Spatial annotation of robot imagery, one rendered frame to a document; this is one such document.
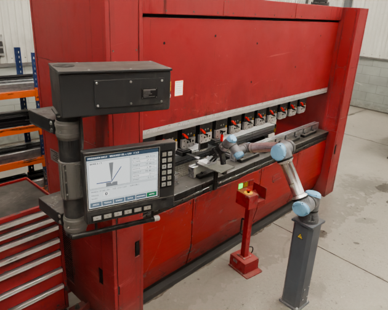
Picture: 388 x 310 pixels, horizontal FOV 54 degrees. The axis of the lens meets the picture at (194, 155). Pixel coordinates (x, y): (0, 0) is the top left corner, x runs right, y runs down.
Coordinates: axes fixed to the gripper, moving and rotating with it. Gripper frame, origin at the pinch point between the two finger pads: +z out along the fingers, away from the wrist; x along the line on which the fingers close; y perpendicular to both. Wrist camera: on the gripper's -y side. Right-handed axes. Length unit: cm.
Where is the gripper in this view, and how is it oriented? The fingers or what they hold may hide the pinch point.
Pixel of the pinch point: (210, 162)
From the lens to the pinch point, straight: 317.6
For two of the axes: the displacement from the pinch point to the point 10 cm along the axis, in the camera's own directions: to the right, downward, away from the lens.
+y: -4.9, -8.3, 2.7
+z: -4.9, 5.2, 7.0
